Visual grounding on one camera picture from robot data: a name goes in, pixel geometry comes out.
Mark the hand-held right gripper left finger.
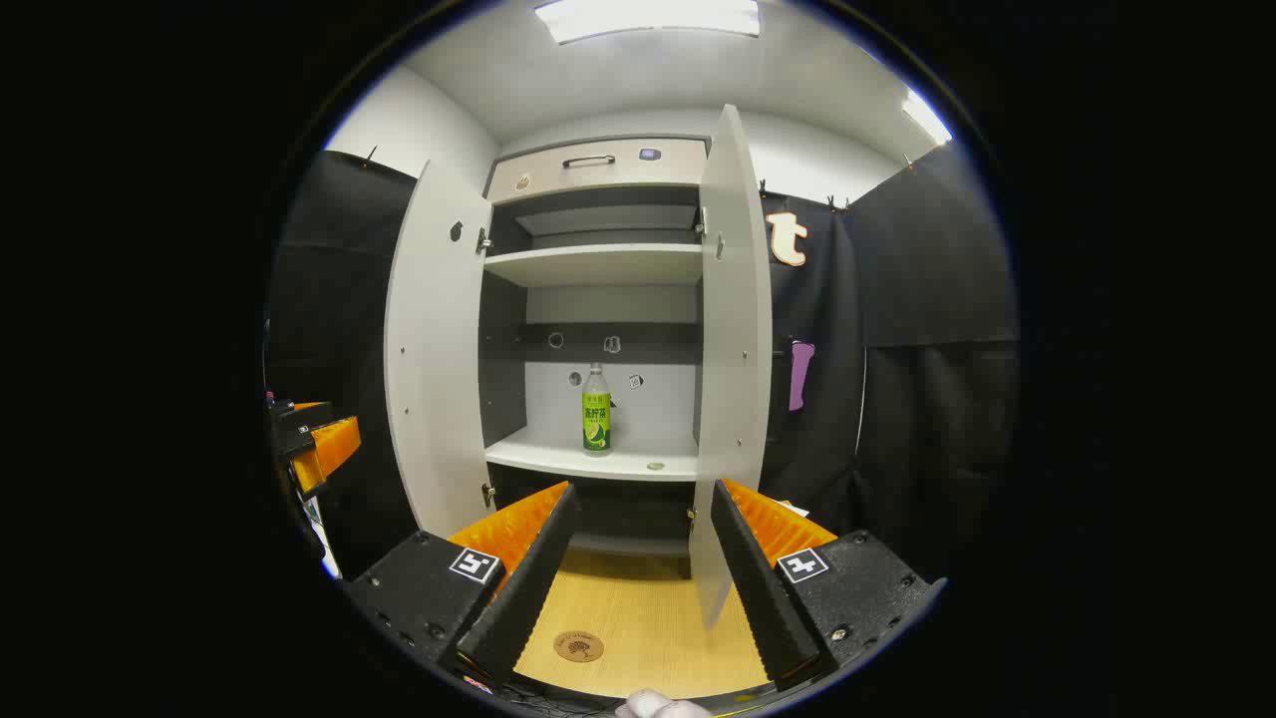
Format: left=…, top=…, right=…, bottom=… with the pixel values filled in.
left=344, top=482, right=581, bottom=684

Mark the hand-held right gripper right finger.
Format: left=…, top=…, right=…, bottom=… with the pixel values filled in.
left=710, top=478, right=946, bottom=691

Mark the light grey cabinet door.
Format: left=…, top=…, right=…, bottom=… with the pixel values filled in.
left=688, top=105, right=774, bottom=629
left=384, top=160, right=494, bottom=539

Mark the green label drink bottle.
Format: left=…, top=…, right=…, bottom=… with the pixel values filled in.
left=582, top=363, right=612, bottom=455

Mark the grey wooden cabinet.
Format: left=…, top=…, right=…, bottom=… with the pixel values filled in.
left=478, top=137, right=711, bottom=581

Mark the light grey cabinet drawer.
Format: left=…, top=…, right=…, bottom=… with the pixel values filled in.
left=485, top=138, right=709, bottom=205

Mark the black backdrop cloth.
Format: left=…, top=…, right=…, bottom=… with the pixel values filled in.
left=264, top=140, right=1020, bottom=584

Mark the large ceiling light panel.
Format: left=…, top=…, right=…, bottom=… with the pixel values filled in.
left=533, top=0, right=761, bottom=46

